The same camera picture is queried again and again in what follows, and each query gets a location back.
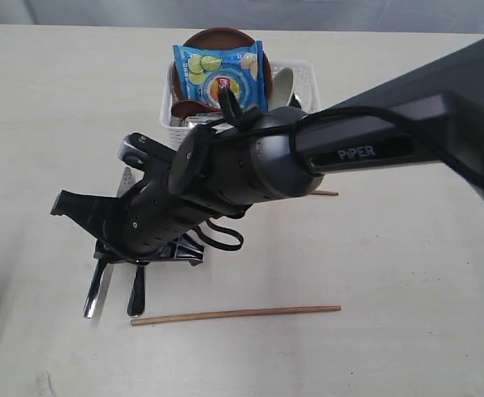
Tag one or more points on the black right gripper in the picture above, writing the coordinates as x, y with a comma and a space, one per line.
150, 223

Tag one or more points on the silver table knife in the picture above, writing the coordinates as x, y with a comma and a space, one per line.
103, 270

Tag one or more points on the silver metal fork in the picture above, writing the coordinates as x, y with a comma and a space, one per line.
136, 303

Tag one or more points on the wooden chopstick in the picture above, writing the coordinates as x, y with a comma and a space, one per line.
241, 313
324, 193

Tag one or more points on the blue chips bag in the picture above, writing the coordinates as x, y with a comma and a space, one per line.
203, 73

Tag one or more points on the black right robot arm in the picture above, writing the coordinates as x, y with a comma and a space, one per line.
433, 113

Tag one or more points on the brown wooden spoon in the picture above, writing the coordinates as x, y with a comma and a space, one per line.
189, 107

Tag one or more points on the white and black bowl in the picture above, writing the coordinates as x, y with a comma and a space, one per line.
282, 93

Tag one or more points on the brown round plate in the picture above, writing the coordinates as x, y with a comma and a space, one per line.
220, 38

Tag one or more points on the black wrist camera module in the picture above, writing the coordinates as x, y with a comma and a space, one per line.
142, 153

